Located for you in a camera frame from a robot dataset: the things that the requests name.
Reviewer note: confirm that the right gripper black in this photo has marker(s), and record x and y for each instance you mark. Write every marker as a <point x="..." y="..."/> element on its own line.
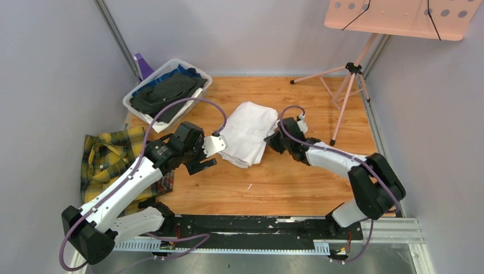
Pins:
<point x="273" y="142"/>

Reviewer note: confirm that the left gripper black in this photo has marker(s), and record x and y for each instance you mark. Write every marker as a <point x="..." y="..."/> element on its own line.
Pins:
<point x="194" y="166"/>

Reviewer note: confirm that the white long sleeve shirt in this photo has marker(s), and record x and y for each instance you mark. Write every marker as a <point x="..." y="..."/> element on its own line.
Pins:
<point x="245" y="131"/>

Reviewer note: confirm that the white plastic laundry basket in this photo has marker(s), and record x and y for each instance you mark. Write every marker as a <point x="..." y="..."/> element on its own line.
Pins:
<point x="173" y="65"/>

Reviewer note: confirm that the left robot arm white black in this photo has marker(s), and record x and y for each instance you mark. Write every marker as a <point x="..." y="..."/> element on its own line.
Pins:
<point x="96" y="227"/>

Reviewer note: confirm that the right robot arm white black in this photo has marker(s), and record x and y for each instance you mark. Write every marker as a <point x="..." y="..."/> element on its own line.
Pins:
<point x="375" y="186"/>

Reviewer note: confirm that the red blue plaid shirt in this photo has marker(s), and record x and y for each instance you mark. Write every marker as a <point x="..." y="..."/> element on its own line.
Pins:
<point x="165" y="184"/>

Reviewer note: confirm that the dark striped shirt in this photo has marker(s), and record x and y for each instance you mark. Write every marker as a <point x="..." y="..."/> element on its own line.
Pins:
<point x="151" y="99"/>

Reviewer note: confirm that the yellow plaid shirt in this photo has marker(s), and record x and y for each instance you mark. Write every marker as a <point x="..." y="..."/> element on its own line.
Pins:
<point x="106" y="157"/>

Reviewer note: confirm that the blue shirt in basket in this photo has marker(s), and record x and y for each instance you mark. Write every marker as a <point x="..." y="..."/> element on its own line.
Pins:
<point x="190" y="72"/>

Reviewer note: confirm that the purple wedge object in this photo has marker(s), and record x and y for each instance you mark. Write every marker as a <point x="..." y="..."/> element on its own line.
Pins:
<point x="144" y="70"/>

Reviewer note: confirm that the pink music stand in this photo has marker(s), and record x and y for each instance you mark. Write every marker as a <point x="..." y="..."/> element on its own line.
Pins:
<point x="441" y="20"/>

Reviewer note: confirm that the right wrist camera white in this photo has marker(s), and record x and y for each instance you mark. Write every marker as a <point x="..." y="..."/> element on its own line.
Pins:
<point x="302" y="124"/>

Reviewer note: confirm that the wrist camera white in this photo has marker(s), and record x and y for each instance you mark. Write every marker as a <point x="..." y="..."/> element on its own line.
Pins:
<point x="302" y="124"/>
<point x="213" y="145"/>

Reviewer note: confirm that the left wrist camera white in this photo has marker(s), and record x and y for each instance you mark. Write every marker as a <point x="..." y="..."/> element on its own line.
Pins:
<point x="213" y="145"/>

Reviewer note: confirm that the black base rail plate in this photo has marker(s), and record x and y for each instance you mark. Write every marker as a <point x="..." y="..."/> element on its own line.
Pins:
<point x="258" y="232"/>

